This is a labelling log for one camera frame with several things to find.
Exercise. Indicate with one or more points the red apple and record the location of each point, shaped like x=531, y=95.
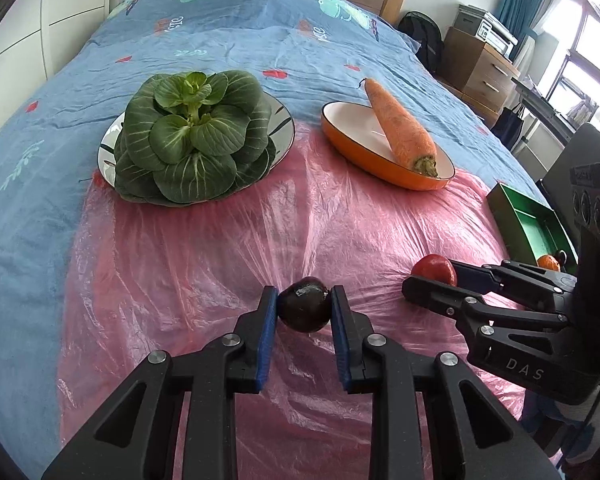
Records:
x=435, y=268

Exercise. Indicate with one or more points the black backpack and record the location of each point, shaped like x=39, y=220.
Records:
x=423, y=30

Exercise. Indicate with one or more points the dark plum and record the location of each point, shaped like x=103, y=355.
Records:
x=303, y=305
x=561, y=257

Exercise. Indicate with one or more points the orange fruit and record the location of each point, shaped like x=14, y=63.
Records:
x=548, y=262

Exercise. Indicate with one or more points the silver metal plate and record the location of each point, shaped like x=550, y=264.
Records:
x=280, y=139

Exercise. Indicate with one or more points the carrot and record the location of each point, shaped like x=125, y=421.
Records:
x=410, y=142

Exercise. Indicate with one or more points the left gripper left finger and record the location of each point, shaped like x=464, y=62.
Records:
x=176, y=406

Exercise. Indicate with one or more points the blue patterned bedspread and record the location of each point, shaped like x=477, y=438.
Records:
x=303, y=54

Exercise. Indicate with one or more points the white wardrobe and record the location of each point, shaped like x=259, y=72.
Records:
x=37, y=39

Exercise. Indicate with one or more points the orange oval dish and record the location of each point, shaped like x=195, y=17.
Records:
x=354, y=131

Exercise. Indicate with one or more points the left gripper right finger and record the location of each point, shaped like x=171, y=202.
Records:
x=434, y=402

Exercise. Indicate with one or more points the green bok choy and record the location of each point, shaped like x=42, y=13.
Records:
x=189, y=138

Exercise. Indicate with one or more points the grey printer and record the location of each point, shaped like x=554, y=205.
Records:
x=485, y=26

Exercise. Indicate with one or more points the wooden drawer cabinet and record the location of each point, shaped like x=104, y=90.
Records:
x=477, y=74

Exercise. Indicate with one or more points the glass desk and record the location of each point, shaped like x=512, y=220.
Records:
x=538, y=107

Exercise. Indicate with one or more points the green rectangular tray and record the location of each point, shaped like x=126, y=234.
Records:
x=529, y=229

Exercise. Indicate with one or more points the pink plastic sheet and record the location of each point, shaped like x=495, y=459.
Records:
x=142, y=278

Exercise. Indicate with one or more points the dark blue tote bag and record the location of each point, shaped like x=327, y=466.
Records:
x=508, y=126

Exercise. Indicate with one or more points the right blue gloved hand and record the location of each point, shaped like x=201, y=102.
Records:
x=573, y=429

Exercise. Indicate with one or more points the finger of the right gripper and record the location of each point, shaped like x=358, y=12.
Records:
x=529, y=286
x=470, y=311

